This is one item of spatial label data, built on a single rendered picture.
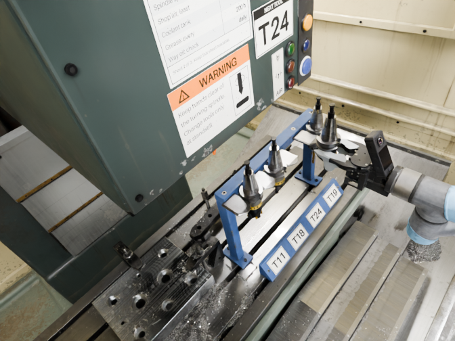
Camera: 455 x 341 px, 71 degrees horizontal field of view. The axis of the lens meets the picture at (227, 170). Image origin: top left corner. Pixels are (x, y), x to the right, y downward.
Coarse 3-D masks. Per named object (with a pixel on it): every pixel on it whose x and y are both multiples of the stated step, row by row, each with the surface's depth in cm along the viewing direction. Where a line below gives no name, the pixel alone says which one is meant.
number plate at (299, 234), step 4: (300, 224) 107; (296, 228) 106; (300, 228) 107; (304, 228) 108; (292, 232) 105; (296, 232) 106; (300, 232) 107; (304, 232) 108; (288, 236) 105; (292, 236) 105; (296, 236) 106; (300, 236) 106; (304, 236) 107; (288, 240) 104; (292, 240) 105; (296, 240) 105; (300, 240) 106; (292, 244) 105; (296, 244) 105; (300, 244) 106; (296, 248) 105
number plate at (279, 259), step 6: (276, 252) 101; (282, 252) 102; (270, 258) 100; (276, 258) 101; (282, 258) 102; (288, 258) 103; (270, 264) 99; (276, 264) 100; (282, 264) 102; (276, 270) 100
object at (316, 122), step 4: (320, 108) 95; (312, 112) 97; (316, 112) 96; (320, 112) 96; (312, 116) 98; (316, 116) 97; (320, 116) 97; (312, 120) 98; (316, 120) 97; (320, 120) 97; (312, 124) 99; (316, 124) 98; (320, 124) 98; (312, 128) 100; (316, 128) 99; (320, 128) 99
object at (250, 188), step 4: (244, 172) 81; (252, 172) 81; (244, 176) 81; (248, 176) 80; (252, 176) 80; (244, 180) 82; (248, 180) 81; (252, 180) 81; (256, 180) 83; (244, 184) 82; (248, 184) 82; (252, 184) 82; (256, 184) 83; (244, 188) 83; (248, 188) 82; (252, 188) 82; (256, 188) 83; (244, 192) 84; (248, 192) 83; (252, 192) 83; (256, 192) 84
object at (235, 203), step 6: (228, 198) 86; (234, 198) 85; (240, 198) 85; (222, 204) 85; (228, 204) 84; (234, 204) 84; (240, 204) 84; (246, 204) 83; (234, 210) 82; (240, 210) 82; (246, 210) 82
